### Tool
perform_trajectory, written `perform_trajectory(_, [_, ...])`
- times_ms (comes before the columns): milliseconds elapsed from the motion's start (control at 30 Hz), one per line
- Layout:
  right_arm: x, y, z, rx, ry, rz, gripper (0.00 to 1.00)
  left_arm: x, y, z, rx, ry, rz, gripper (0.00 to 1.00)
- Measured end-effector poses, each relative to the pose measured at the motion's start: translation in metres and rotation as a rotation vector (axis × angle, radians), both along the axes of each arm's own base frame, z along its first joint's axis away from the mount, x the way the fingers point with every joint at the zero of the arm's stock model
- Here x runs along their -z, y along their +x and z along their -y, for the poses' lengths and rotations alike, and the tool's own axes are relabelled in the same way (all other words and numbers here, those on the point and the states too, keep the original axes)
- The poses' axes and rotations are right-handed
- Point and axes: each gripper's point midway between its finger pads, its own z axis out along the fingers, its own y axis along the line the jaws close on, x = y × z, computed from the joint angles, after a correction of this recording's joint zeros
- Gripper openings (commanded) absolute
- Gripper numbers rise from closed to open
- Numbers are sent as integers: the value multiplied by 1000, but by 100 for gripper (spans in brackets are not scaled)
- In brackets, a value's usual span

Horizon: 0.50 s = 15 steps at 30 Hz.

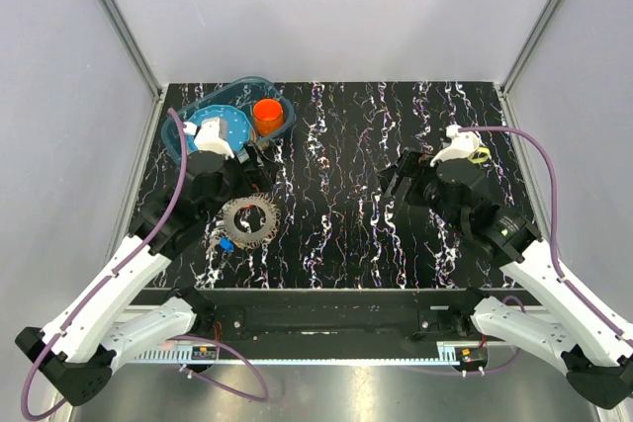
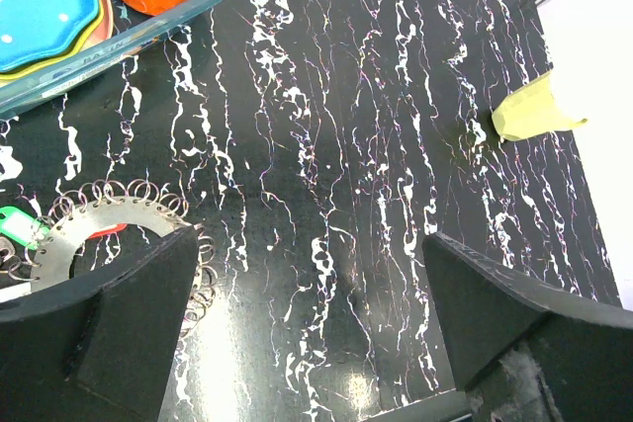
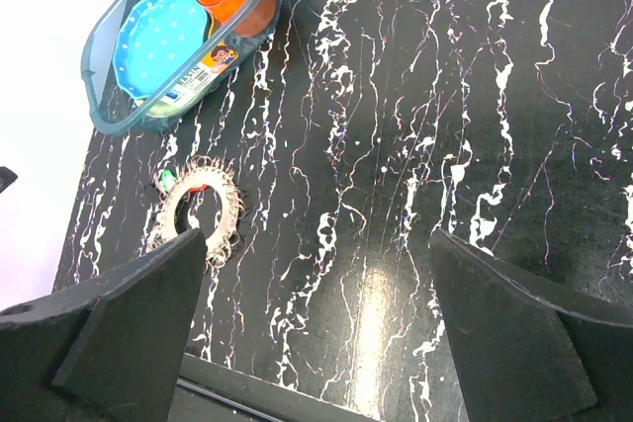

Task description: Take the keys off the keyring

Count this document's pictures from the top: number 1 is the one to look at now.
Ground purple cable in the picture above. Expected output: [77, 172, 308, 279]
[20, 108, 189, 418]
[459, 126, 633, 349]

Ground orange plastic cup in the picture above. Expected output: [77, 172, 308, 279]
[252, 98, 285, 137]

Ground cream yellow mug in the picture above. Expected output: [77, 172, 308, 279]
[468, 146, 491, 165]

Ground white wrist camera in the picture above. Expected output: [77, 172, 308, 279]
[184, 117, 234, 158]
[430, 125, 483, 167]

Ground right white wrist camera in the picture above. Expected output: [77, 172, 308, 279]
[430, 125, 483, 167]

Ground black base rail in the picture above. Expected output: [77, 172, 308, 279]
[133, 287, 545, 349]

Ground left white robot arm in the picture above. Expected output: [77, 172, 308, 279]
[15, 142, 279, 406]

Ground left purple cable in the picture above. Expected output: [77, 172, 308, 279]
[20, 108, 189, 418]

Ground blue plastic basket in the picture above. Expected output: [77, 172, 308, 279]
[177, 76, 296, 163]

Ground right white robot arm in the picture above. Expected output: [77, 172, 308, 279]
[378, 150, 632, 409]

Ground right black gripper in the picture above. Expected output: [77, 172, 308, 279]
[375, 146, 465, 234]

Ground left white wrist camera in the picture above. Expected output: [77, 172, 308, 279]
[184, 117, 234, 158]

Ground blue dotted plate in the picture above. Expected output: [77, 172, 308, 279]
[185, 105, 252, 158]

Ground blue key tag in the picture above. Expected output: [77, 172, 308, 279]
[220, 239, 233, 252]

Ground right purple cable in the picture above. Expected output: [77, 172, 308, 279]
[459, 126, 633, 349]

